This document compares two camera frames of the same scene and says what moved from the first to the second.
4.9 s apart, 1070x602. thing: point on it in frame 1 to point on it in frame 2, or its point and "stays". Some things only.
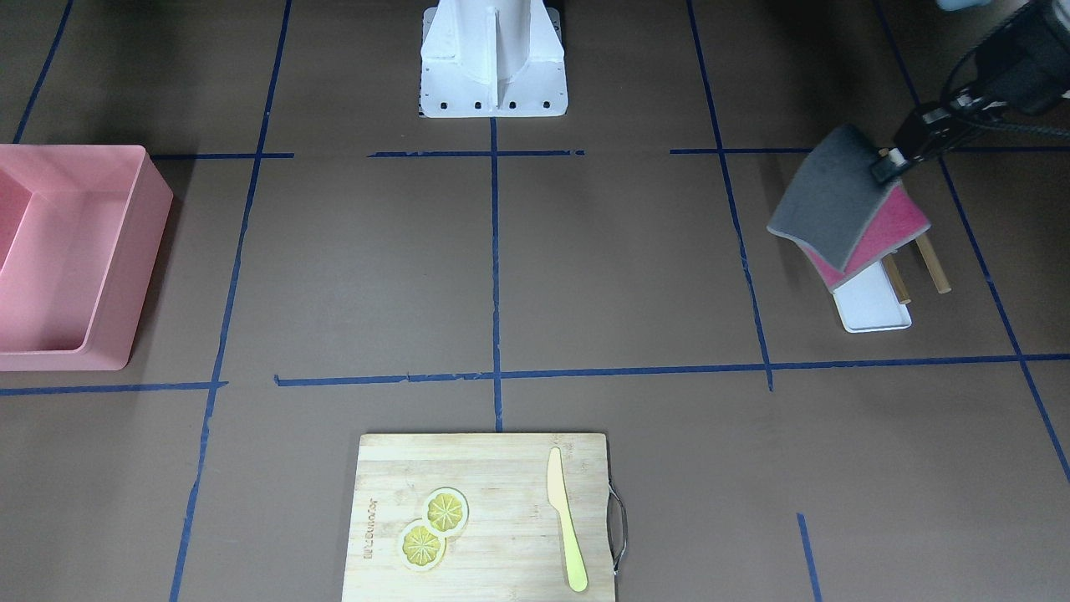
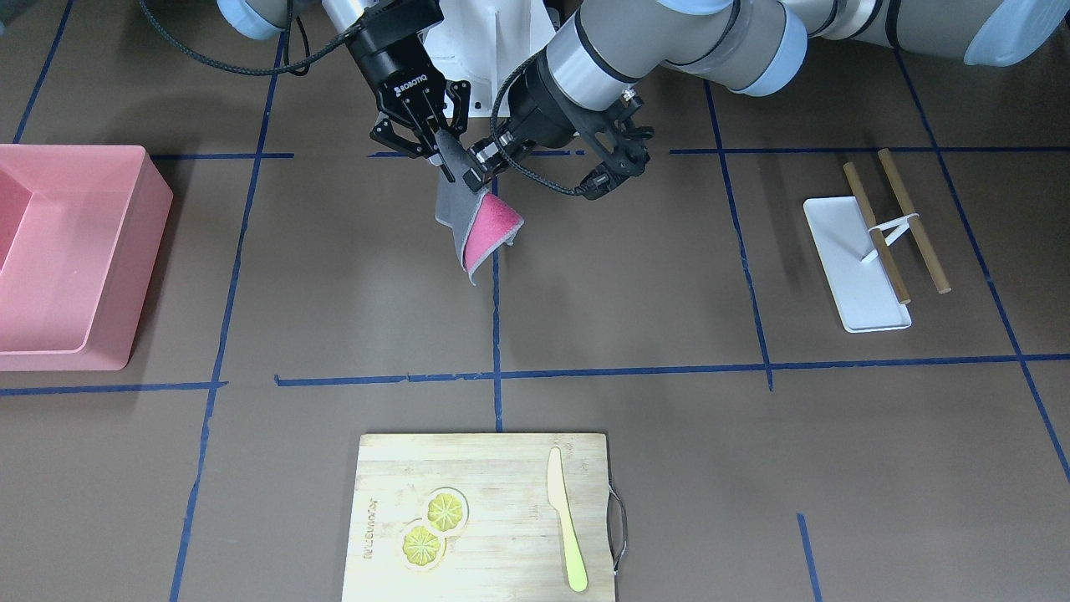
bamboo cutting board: [512, 546] stays
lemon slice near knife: [445, 511] stays
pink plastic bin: [81, 229] stays
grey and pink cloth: [825, 197] to [481, 219]
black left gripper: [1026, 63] to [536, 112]
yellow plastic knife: [559, 498] stays
